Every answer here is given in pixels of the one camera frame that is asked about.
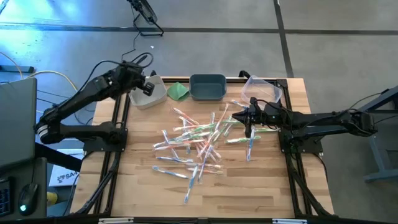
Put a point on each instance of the dark grey desk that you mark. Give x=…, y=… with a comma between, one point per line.
x=37, y=171

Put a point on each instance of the grey laptop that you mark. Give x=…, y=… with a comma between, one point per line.
x=17, y=124

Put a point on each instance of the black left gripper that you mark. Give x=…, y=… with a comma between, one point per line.
x=133, y=77

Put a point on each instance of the green cloth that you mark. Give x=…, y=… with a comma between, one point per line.
x=178, y=91

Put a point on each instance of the yellow object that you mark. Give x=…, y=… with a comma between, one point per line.
x=52, y=198

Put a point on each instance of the black computer mouse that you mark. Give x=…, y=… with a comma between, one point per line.
x=28, y=199

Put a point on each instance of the clear plastic bin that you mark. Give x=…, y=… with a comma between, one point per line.
x=261, y=88

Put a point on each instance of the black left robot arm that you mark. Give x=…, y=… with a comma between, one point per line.
x=81, y=98

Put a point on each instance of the black floor fan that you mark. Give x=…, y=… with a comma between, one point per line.
x=144, y=11

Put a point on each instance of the silver aluminium extrusion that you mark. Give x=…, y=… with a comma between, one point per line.
x=115, y=220
x=289, y=221

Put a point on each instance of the black diagonal frame strut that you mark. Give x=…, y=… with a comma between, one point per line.
x=59, y=157

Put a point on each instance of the black keyboard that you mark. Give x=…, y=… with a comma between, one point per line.
x=4, y=199

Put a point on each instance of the green toothbrush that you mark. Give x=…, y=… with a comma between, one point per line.
x=242, y=140
x=199, y=127
x=199, y=135
x=212, y=118
x=228, y=128
x=267, y=130
x=219, y=133

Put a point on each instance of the black table clamp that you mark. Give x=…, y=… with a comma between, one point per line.
x=244, y=74
x=153, y=74

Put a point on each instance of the white plastic bin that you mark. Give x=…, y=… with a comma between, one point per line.
x=140, y=99

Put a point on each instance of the blue-grey desk frame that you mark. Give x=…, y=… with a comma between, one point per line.
x=376, y=155

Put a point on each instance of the black floor bar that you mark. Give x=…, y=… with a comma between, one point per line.
x=15, y=69

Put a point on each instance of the dark grey-green plastic bin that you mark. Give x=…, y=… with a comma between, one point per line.
x=207, y=88

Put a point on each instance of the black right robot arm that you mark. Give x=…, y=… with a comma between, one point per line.
x=326, y=121

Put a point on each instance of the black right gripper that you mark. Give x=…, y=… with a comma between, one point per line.
x=265, y=115

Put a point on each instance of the white printed cardboard box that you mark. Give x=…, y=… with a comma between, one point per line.
x=66, y=179

